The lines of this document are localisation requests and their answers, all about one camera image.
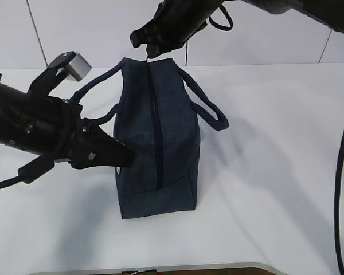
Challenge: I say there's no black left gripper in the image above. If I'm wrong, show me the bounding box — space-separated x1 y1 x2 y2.
19 96 135 170

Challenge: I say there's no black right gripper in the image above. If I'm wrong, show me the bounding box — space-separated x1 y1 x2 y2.
130 1 224 58

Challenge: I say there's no navy blue lunch bag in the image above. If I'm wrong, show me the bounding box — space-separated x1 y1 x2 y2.
72 58 229 219

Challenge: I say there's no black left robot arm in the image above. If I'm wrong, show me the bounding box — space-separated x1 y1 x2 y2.
0 82 136 170

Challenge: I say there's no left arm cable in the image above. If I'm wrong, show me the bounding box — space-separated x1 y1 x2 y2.
0 157 55 192

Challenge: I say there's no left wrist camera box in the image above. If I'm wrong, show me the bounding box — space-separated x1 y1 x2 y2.
27 51 92 97

